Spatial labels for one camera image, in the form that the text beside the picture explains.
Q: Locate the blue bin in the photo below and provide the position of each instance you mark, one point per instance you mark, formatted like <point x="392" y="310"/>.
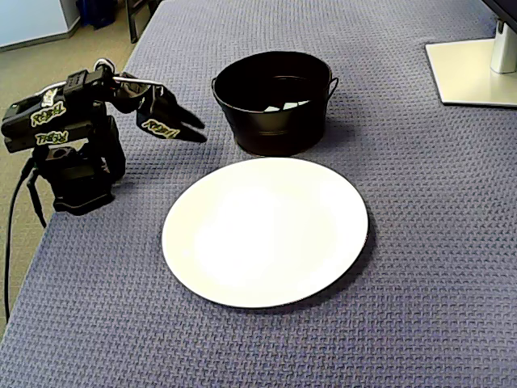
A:
<point x="97" y="12"/>

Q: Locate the silver monitor stand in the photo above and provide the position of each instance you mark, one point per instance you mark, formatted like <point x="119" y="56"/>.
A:
<point x="464" y="72"/>

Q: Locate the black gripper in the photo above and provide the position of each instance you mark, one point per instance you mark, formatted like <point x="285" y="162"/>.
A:
<point x="163" y="115"/>

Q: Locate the dark furniture frame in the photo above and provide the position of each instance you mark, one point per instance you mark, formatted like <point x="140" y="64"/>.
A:
<point x="132" y="24"/>

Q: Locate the black metal bucket container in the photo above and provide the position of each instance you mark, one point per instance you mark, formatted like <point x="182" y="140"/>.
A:
<point x="278" y="129"/>

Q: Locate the white round plate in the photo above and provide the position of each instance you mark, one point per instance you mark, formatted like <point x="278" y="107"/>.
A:
<point x="262" y="234"/>

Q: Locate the blue woven table cloth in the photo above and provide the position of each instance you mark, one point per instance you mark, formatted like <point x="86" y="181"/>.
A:
<point x="404" y="242"/>

